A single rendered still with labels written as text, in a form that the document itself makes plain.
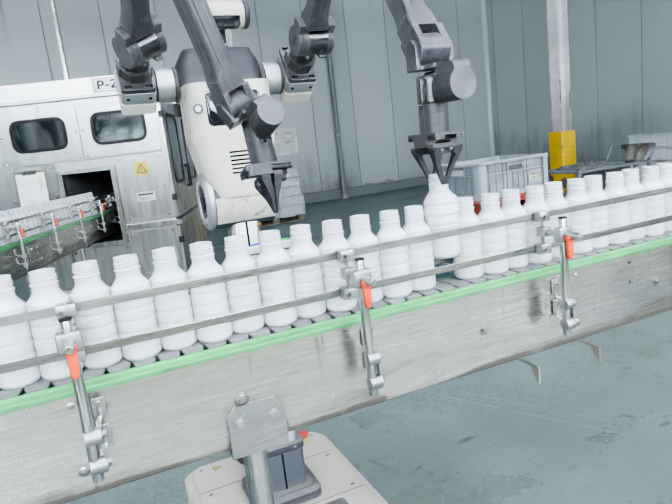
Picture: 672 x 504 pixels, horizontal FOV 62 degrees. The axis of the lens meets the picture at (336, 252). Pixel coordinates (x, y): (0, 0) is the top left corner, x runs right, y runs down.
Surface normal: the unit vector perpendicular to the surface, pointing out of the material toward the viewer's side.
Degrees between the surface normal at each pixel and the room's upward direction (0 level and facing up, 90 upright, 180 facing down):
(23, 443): 90
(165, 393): 90
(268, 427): 90
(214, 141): 90
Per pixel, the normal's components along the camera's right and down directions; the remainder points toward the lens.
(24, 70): 0.40, 0.12
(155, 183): 0.11, 0.17
